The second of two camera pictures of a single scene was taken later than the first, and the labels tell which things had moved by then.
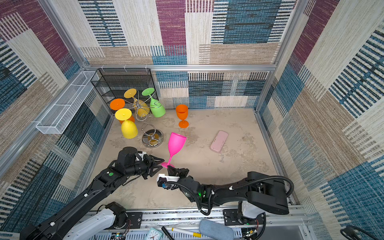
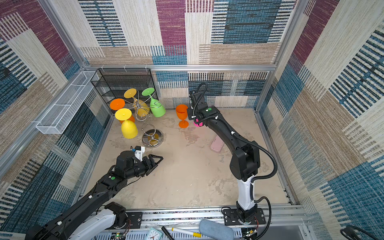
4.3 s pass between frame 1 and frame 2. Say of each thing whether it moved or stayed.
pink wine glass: moved
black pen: stayed
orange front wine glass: stayed
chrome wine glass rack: stayed
